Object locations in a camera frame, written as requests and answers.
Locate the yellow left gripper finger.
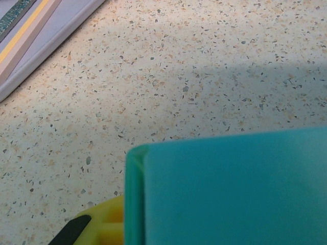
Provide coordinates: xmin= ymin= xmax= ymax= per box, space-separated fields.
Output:
xmin=48 ymin=195 xmax=126 ymax=245

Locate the teal paper box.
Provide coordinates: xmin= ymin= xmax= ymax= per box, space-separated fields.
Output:
xmin=123 ymin=127 xmax=327 ymax=245

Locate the lavender plastic tray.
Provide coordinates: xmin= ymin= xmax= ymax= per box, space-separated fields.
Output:
xmin=0 ymin=0 xmax=107 ymax=103

